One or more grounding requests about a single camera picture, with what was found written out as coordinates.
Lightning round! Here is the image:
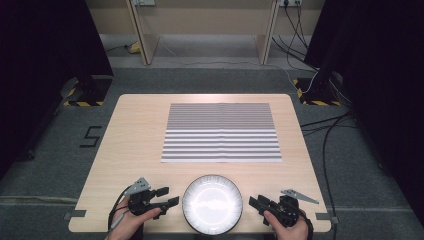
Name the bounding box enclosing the striped woven placemat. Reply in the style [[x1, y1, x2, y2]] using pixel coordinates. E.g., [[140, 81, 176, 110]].
[[160, 102, 283, 164]]

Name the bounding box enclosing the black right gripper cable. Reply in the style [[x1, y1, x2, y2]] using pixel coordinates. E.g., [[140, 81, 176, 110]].
[[299, 208, 315, 240]]

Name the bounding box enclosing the dark curtain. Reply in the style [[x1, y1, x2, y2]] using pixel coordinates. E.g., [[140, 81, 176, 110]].
[[304, 0, 424, 229], [0, 0, 115, 179]]

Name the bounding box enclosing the grey tape strip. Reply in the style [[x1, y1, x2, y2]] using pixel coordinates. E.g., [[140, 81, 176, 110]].
[[63, 209, 87, 221], [315, 212, 340, 225]]

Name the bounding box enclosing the black tape floor marking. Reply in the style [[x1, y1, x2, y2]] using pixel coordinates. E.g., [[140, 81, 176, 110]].
[[78, 125, 103, 149]]

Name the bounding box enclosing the black floor cables bundle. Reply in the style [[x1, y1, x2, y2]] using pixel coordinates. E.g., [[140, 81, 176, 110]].
[[271, 3, 318, 72]]

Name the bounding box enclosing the wooden desk leg panel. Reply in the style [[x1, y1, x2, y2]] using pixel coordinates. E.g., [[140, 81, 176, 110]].
[[254, 0, 281, 66], [125, 0, 161, 66]]

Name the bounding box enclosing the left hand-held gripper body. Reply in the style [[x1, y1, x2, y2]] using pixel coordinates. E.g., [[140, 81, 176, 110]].
[[123, 177, 163, 217]]

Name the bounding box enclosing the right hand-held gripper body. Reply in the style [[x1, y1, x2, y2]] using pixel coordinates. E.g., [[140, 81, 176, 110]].
[[266, 188, 320, 229]]

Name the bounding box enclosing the person's left hand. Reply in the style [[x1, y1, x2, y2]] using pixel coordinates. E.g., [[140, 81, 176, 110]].
[[105, 196, 162, 240]]

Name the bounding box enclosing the yellow plug with cable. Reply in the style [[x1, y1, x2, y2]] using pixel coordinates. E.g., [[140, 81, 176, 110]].
[[105, 40, 142, 55]]

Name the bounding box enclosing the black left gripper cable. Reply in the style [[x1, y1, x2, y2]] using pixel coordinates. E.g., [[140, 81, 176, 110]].
[[107, 185, 133, 232]]

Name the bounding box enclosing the person's right hand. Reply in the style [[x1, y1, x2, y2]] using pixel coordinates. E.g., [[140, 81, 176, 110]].
[[262, 210, 310, 240]]

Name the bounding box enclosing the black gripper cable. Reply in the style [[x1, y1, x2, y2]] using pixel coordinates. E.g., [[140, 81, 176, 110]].
[[107, 185, 133, 232], [299, 208, 315, 240]]

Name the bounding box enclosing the stand base with hazard tape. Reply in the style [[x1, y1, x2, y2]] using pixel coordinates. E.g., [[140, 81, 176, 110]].
[[292, 77, 343, 107], [62, 75, 113, 108]]

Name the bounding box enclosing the white plate with dark rim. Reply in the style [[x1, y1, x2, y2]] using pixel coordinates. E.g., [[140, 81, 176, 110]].
[[181, 174, 244, 236]]

